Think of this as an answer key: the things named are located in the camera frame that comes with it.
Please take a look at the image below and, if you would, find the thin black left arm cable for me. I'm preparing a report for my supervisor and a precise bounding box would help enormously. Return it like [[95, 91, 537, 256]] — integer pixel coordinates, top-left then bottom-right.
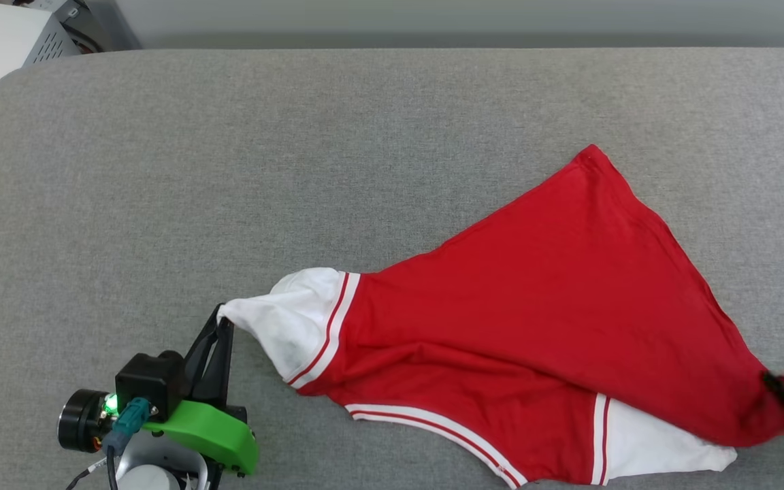
[[65, 456, 108, 490]]

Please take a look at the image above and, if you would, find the red and white jersey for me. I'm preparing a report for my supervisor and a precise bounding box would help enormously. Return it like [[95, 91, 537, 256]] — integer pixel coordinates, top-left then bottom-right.
[[218, 144, 784, 490]]

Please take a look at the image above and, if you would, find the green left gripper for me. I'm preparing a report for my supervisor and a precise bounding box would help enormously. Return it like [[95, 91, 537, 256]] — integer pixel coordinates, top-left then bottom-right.
[[58, 304, 259, 476]]

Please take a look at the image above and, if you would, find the teal plug left camera cable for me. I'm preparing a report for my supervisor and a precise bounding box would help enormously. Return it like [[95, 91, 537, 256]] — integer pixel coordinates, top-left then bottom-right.
[[101, 397, 155, 490]]

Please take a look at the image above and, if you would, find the white partition panel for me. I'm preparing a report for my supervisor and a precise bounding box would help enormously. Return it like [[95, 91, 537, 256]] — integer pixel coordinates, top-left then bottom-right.
[[112, 0, 784, 50]]

